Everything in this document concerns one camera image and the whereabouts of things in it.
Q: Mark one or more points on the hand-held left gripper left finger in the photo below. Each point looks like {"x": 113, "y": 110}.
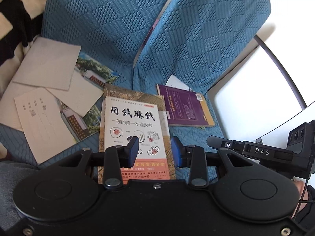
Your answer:
{"x": 133, "y": 150}

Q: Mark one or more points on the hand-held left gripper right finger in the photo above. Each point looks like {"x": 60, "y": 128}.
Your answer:
{"x": 176, "y": 150}

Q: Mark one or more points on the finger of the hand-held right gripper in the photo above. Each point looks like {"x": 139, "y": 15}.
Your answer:
{"x": 216, "y": 141}

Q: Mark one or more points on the white and orange book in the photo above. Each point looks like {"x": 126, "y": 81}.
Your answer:
{"x": 133, "y": 120}

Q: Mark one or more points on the purple book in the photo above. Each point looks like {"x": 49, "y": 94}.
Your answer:
{"x": 184, "y": 105}

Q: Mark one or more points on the gold patterned book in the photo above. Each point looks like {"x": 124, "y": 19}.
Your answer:
{"x": 137, "y": 94}

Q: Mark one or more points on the photo brochure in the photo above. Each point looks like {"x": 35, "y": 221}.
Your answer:
{"x": 76, "y": 95}
{"x": 37, "y": 127}
{"x": 175, "y": 81}

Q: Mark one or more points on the grey paper envelope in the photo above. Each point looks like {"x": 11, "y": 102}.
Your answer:
{"x": 46, "y": 64}
{"x": 11, "y": 108}

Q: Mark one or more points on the person's right forearm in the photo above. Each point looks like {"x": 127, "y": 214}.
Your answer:
{"x": 310, "y": 206}

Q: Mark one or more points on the person's right hand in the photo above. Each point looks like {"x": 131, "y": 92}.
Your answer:
{"x": 301, "y": 189}

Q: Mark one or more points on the white wardrobe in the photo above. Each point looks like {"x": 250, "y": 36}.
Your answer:
{"x": 246, "y": 103}

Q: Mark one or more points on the blue quilted seat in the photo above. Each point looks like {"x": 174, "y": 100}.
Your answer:
{"x": 98, "y": 17}
{"x": 209, "y": 29}

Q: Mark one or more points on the striped fringed blanket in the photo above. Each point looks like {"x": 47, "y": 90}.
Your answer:
{"x": 14, "y": 12}

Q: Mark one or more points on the grey wardrobe frame strip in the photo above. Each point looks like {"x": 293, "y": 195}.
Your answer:
{"x": 278, "y": 59}

